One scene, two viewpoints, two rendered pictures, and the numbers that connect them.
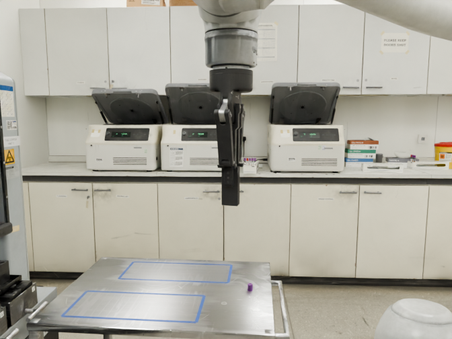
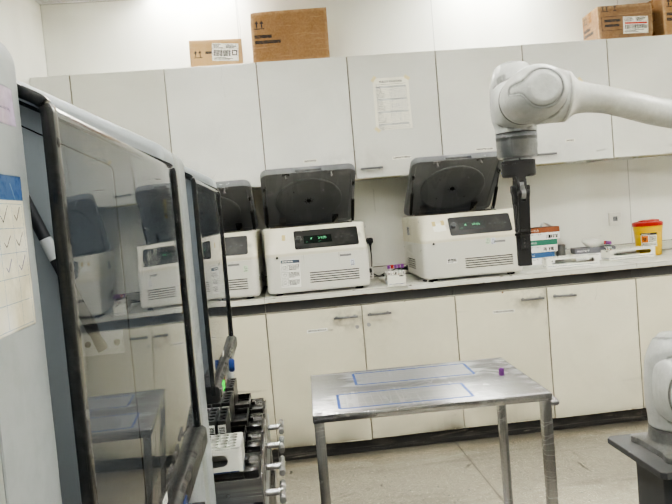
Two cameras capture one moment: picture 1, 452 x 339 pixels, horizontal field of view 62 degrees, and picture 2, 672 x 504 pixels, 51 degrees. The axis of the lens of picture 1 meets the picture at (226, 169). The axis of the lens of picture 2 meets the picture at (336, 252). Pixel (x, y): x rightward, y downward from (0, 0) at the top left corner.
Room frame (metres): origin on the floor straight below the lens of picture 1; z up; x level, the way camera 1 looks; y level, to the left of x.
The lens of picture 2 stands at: (-0.83, 0.61, 1.31)
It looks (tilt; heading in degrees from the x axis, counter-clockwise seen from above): 3 degrees down; 353
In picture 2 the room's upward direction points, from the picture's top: 5 degrees counter-clockwise
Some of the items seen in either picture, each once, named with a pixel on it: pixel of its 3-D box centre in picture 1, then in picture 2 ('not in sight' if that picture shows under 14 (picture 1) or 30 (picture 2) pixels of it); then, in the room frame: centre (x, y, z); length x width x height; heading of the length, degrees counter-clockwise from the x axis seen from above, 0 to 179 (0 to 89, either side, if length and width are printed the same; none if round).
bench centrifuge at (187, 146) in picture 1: (200, 126); (311, 227); (3.19, 0.22, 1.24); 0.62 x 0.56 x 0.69; 178
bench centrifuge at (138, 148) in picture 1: (131, 129); (210, 240); (3.21, 0.80, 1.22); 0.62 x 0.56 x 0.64; 175
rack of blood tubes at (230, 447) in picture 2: not in sight; (170, 461); (0.61, 0.80, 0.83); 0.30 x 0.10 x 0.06; 87
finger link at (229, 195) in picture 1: (230, 185); (524, 250); (0.67, -0.01, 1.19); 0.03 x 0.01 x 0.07; 75
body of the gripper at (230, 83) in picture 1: (231, 96); (519, 180); (0.67, -0.01, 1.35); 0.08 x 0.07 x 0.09; 165
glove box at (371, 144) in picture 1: (362, 142); (537, 231); (3.27, -1.18, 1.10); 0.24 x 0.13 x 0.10; 86
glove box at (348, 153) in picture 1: (359, 153); (535, 246); (3.27, -1.16, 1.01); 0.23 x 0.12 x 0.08; 87
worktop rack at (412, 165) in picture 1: (428, 165); (627, 253); (3.09, -1.66, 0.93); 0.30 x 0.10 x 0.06; 90
